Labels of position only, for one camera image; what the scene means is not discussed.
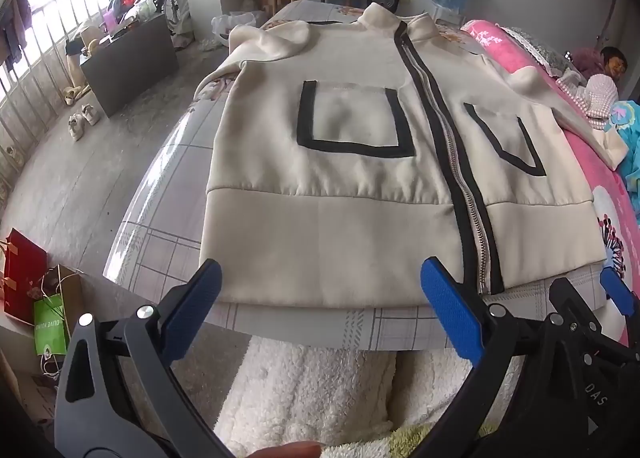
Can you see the white plastic bag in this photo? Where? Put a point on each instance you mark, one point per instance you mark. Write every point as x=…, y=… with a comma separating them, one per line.
x=235, y=24

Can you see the green fluffy cloth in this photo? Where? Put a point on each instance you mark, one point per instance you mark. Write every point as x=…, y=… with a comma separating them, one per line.
x=405, y=443

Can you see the green paper bag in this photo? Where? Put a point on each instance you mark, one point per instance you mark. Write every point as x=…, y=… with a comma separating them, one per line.
x=50, y=328

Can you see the brown paper bag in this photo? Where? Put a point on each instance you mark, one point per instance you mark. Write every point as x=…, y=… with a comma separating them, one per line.
x=72, y=288

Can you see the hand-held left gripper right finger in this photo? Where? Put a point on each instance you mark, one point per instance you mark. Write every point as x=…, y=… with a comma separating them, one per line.
x=452, y=308

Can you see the turquoise printed cloth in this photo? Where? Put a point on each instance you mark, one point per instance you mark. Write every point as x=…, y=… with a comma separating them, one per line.
x=625, y=128

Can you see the dark grey cabinet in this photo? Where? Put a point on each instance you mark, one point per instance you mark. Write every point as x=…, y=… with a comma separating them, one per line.
x=130, y=68

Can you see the beige shoes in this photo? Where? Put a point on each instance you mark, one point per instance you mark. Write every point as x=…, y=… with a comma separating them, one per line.
x=74, y=94

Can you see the pink floral blanket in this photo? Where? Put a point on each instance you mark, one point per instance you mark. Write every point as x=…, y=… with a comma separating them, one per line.
x=600, y=178

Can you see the person's left hand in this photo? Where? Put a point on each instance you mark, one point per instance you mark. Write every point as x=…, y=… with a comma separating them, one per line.
x=285, y=451

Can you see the grey lace pillow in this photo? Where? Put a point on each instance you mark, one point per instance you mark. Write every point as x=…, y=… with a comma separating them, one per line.
x=537, y=48

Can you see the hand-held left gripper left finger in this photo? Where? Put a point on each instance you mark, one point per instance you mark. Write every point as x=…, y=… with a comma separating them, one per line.
x=192, y=308

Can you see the white fluffy blanket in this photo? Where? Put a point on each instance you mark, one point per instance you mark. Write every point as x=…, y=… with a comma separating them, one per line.
x=310, y=388

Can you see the spoked wheel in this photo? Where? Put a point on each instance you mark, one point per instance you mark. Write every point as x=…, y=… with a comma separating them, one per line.
x=171, y=6

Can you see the beige zip jacket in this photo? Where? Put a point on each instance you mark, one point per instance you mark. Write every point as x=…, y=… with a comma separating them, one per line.
x=350, y=238

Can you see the red gift bag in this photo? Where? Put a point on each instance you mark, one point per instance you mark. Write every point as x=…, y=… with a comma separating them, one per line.
x=25, y=278

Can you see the white shoe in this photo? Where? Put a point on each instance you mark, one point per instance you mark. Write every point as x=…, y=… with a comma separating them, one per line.
x=91, y=114
x=76, y=128

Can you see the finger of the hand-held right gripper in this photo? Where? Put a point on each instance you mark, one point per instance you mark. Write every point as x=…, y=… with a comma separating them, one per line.
x=575, y=303
x=619, y=290

